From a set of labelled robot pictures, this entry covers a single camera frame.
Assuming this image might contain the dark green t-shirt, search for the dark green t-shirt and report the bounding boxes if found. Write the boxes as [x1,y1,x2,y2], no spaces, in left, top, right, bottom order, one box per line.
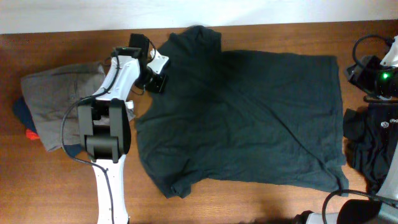
[135,26,349,198]

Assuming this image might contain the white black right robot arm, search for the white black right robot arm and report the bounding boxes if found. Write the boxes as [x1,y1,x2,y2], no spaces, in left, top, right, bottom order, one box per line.
[293,52,397,223]

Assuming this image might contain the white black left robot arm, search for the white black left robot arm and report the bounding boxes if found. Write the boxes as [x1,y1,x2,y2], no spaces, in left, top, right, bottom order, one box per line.
[77,34,169,223]

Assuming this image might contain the grey folded trousers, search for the grey folded trousers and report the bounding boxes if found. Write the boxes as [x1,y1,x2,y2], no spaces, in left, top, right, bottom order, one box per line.
[21,62,109,152]

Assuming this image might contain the navy folded garment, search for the navy folded garment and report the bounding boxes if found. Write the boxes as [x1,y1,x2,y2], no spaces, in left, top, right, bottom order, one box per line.
[12,97,82,157]

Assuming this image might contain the orange folded garment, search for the orange folded garment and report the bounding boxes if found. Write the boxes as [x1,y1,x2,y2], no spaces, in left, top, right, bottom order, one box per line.
[25,129,40,141]

